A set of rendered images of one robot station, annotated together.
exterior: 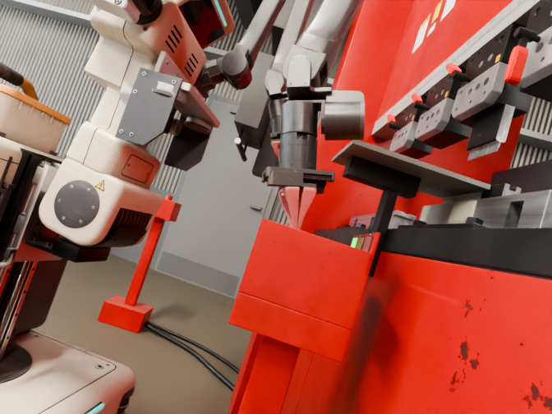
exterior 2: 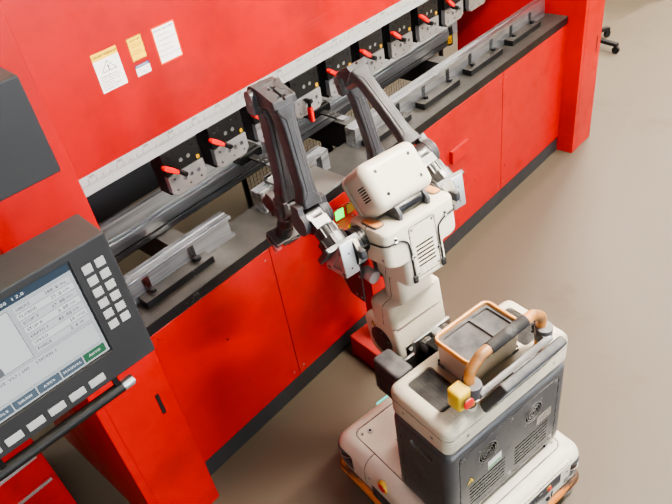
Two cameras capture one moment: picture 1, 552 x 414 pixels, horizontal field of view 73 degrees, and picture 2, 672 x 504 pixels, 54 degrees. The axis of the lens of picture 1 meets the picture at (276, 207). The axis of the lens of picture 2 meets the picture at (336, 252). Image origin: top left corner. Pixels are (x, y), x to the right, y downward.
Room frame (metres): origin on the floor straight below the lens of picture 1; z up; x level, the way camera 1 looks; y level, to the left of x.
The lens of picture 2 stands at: (2.10, 1.49, 2.36)
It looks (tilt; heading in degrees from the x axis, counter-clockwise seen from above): 38 degrees down; 230
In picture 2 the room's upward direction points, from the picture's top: 10 degrees counter-clockwise
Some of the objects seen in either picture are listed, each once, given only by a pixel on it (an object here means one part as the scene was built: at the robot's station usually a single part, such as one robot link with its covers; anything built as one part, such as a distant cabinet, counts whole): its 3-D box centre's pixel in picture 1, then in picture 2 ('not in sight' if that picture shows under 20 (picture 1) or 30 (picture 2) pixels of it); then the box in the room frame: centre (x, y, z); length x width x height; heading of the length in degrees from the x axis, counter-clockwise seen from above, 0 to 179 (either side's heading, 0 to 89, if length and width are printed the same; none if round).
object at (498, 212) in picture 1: (476, 228); (292, 178); (0.70, -0.37, 0.92); 0.39 x 0.06 x 0.10; 2
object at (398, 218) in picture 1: (374, 229); (176, 258); (1.30, -0.35, 0.92); 0.50 x 0.06 x 0.10; 2
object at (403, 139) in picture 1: (416, 130); (177, 163); (1.18, -0.35, 1.26); 0.15 x 0.09 x 0.17; 2
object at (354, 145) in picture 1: (402, 172); (306, 180); (0.75, -0.22, 1.00); 0.26 x 0.18 x 0.01; 92
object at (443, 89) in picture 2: not in sight; (438, 93); (-0.25, -0.35, 0.89); 0.30 x 0.05 x 0.03; 2
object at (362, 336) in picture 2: not in sight; (384, 345); (0.61, -0.04, 0.06); 0.25 x 0.20 x 0.12; 85
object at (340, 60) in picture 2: not in sight; (333, 70); (0.38, -0.38, 1.26); 0.15 x 0.09 x 0.17; 2
